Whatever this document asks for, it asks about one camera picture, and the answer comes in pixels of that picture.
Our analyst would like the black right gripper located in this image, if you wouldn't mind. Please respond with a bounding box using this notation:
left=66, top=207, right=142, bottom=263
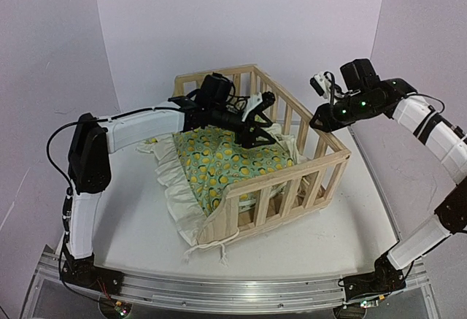
left=308, top=91, right=379, bottom=134

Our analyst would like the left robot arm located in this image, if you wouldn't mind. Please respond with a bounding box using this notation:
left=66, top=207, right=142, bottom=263
left=59, top=72, right=276, bottom=288

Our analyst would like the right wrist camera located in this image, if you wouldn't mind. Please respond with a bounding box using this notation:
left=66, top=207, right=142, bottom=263
left=309, top=71, right=344, bottom=100

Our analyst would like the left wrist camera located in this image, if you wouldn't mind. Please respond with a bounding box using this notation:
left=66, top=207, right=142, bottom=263
left=242, top=93, right=263, bottom=122

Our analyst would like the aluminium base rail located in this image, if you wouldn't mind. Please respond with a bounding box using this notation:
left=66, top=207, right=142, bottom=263
left=20, top=247, right=439, bottom=318

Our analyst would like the wooden pet bed frame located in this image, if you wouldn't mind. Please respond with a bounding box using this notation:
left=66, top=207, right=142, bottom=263
left=196, top=65, right=351, bottom=248

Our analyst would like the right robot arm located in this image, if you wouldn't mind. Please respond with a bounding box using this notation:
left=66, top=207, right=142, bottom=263
left=309, top=58, right=466, bottom=303

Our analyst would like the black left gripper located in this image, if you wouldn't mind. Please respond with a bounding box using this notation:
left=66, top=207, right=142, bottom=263
left=210, top=102, right=277, bottom=149

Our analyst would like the lemon print bed cushion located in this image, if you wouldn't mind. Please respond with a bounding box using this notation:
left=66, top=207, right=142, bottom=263
left=136, top=123, right=306, bottom=262

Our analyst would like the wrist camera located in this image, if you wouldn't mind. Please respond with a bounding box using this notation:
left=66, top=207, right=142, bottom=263
left=242, top=93, right=263, bottom=122
left=309, top=71, right=344, bottom=100

